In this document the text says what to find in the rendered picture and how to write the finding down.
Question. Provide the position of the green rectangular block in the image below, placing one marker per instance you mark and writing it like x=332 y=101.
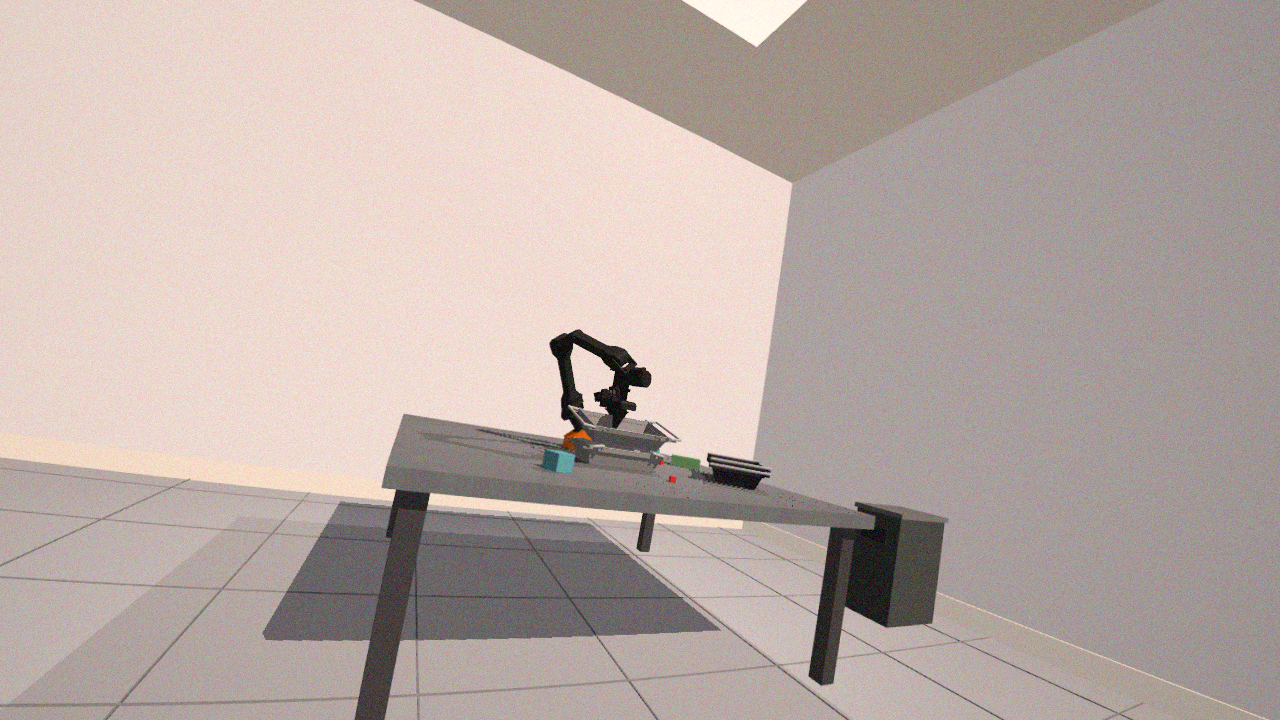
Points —
x=685 y=462

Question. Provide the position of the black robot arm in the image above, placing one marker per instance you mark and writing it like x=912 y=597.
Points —
x=613 y=356

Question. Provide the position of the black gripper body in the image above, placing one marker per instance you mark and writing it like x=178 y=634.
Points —
x=621 y=402

